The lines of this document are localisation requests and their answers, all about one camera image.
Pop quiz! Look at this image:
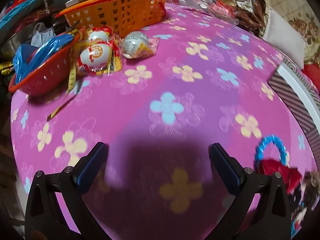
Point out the brown patterned hair bow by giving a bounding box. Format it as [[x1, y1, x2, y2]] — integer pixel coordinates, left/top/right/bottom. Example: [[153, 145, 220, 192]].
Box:
[[287, 171, 318, 233]]

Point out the orange plastic basket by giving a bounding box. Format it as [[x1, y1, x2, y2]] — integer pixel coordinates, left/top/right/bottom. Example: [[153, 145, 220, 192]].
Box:
[[55, 0, 173, 39]]

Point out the red cushion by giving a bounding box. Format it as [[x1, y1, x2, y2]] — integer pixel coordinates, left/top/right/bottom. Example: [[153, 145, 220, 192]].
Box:
[[304, 64, 320, 85]]

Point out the white egg in red-yellow wrapper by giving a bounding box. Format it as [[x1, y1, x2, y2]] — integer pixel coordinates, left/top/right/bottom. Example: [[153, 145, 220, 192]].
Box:
[[86, 27, 113, 44], [76, 41, 123, 77]]

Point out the yellow measuring tape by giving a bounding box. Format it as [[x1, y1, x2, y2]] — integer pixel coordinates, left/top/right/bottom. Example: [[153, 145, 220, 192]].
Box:
[[47, 27, 83, 122]]

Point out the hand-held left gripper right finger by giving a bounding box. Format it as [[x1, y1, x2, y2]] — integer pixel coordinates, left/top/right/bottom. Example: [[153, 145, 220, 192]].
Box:
[[209, 142, 292, 240]]

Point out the white plastic bag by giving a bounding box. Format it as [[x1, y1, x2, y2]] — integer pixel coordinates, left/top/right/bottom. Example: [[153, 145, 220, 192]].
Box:
[[31, 22, 57, 47]]

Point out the red plastic basket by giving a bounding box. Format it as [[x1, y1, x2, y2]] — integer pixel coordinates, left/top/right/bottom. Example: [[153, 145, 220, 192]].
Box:
[[9, 40, 78, 97]]

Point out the red snack packet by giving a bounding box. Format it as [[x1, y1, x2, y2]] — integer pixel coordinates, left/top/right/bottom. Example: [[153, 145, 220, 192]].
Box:
[[207, 0, 237, 22]]

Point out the white pillow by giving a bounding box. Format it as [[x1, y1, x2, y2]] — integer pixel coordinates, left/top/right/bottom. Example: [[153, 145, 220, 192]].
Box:
[[265, 10, 307, 65]]

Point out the red hair bow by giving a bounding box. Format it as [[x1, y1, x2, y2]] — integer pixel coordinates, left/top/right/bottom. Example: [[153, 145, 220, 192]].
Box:
[[257, 159, 303, 194]]

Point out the striped cardboard box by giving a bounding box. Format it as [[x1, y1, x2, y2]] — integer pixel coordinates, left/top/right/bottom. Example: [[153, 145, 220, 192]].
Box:
[[267, 57, 320, 150]]

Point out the blue plastic item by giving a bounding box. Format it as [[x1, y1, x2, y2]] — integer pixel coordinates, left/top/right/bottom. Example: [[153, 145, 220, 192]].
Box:
[[0, 0, 47, 30]]

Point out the blue plastic bag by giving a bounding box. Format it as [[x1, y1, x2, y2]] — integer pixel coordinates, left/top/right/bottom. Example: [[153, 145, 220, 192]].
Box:
[[14, 34, 75, 83]]

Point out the brown patterned cloth pile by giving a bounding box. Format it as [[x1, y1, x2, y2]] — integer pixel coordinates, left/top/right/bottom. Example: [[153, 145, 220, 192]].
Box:
[[235, 0, 273, 35]]

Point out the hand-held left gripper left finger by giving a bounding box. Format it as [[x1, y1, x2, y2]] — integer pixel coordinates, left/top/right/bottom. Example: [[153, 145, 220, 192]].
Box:
[[24, 142, 109, 240]]

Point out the silver printed egg in wrapper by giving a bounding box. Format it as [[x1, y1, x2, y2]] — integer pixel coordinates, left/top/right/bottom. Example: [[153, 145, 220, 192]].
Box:
[[122, 31, 160, 60]]

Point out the blue bead bracelet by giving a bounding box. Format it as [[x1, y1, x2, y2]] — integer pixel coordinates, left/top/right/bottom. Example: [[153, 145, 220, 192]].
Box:
[[254, 135, 290, 168]]

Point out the pink floral blanket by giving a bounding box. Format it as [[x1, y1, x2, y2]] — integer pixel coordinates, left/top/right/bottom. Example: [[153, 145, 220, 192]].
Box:
[[10, 1, 318, 240]]

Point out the beige floral cloth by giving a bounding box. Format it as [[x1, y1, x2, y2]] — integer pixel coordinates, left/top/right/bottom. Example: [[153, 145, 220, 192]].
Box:
[[287, 0, 320, 65]]

